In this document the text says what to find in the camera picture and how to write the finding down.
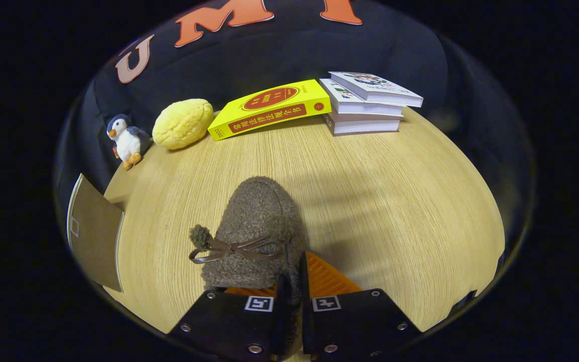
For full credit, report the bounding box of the yellow bread plush toy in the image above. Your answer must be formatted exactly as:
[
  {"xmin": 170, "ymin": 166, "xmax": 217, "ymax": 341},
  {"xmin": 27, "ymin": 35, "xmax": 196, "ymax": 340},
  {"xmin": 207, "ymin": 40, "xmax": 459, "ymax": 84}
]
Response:
[{"xmin": 152, "ymin": 99, "xmax": 215, "ymax": 150}]

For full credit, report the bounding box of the brown fuzzy shoe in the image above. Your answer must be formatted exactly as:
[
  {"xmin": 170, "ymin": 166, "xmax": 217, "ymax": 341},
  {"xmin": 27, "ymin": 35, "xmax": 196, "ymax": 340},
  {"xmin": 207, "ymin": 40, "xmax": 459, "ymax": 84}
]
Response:
[{"xmin": 189, "ymin": 176, "xmax": 308, "ymax": 358}]

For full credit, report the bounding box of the brown fabric storage box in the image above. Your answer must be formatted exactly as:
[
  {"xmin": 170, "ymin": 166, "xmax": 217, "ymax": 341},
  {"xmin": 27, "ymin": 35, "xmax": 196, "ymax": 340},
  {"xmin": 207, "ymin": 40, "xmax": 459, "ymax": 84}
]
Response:
[{"xmin": 66, "ymin": 173, "xmax": 126, "ymax": 293}]

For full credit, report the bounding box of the white illustrated cover book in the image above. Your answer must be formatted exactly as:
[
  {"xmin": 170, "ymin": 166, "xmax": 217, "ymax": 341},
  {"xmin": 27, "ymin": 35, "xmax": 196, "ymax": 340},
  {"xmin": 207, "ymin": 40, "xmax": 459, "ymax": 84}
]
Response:
[{"xmin": 328, "ymin": 71, "xmax": 424, "ymax": 108}]

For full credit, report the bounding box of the brown spine book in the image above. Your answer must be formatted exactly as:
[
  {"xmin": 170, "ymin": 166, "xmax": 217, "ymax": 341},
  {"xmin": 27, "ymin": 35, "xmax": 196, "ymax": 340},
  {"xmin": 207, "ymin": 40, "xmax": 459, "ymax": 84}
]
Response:
[{"xmin": 323, "ymin": 112, "xmax": 402, "ymax": 136}]

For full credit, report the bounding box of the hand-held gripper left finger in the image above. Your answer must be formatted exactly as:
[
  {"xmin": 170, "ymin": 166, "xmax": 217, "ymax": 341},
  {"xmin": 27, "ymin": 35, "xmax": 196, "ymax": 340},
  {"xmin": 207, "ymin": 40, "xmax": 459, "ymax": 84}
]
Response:
[{"xmin": 167, "ymin": 274, "xmax": 293, "ymax": 362}]

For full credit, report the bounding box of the yellow book with red circle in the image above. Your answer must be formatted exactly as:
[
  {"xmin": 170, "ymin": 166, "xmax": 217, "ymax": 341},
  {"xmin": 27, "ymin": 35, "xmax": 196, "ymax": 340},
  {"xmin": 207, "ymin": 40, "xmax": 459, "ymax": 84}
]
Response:
[{"xmin": 208, "ymin": 79, "xmax": 332, "ymax": 141}]

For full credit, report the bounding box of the penguin plush toy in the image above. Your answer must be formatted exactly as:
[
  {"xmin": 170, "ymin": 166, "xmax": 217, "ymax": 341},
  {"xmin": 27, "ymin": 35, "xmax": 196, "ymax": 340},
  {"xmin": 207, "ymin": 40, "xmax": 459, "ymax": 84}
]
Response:
[{"xmin": 106, "ymin": 114, "xmax": 150, "ymax": 171}]

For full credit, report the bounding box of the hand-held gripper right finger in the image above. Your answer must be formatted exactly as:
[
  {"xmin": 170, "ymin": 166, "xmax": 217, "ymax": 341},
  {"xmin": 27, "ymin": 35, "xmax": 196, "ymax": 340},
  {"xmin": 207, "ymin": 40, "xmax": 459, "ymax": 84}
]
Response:
[{"xmin": 297, "ymin": 251, "xmax": 423, "ymax": 362}]

